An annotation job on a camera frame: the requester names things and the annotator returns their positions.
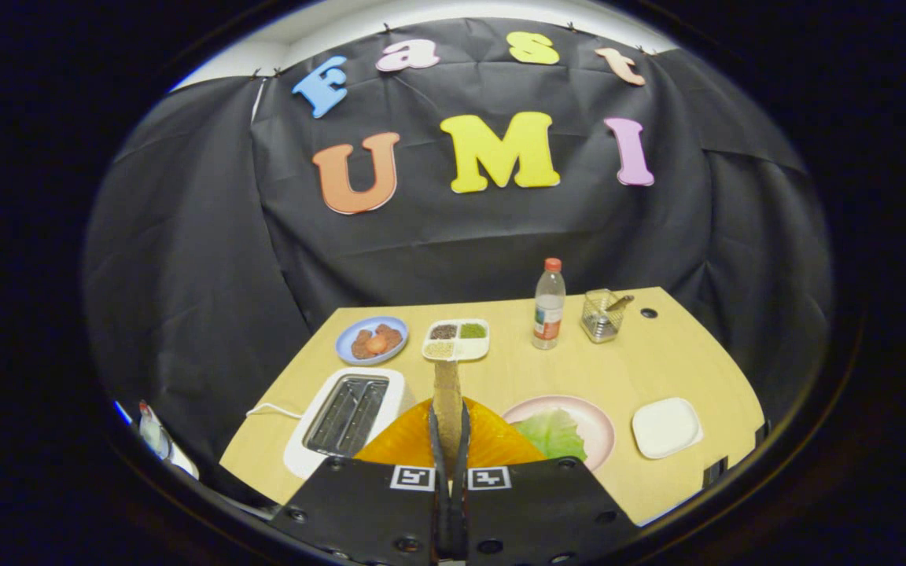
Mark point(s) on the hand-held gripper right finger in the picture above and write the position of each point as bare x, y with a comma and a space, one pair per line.
462, 448

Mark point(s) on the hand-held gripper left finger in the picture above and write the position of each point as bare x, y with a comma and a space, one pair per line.
437, 448

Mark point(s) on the brown toast bread slice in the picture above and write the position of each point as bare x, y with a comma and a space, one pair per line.
447, 401

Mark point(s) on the green lettuce leaf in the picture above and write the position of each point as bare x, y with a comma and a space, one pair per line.
551, 435

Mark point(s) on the white toaster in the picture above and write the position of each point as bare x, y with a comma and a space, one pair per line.
347, 417

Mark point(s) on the white divided dish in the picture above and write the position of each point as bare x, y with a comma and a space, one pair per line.
475, 347

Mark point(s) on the orange egg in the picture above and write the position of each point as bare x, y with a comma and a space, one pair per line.
377, 344

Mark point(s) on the brown meat piece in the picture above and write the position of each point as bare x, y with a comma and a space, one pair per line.
392, 336
359, 344

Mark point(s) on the blue plate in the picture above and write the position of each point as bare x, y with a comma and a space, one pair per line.
347, 352

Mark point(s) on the pink plate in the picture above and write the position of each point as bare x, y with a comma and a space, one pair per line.
599, 428

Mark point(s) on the clear plastic bottle red cap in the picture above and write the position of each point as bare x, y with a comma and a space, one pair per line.
548, 314

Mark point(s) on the metal mesh utensil holder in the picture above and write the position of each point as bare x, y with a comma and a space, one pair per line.
598, 324

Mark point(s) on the small white square dish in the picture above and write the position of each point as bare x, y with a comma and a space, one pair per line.
665, 428

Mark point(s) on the black backdrop cloth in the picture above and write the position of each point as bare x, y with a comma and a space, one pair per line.
453, 244

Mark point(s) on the wooden utensil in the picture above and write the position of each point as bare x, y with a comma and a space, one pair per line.
620, 302

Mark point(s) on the black table edge clamp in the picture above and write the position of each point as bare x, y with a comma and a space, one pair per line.
715, 472
762, 434

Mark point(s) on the white plastic bottle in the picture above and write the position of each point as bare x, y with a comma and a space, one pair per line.
152, 431

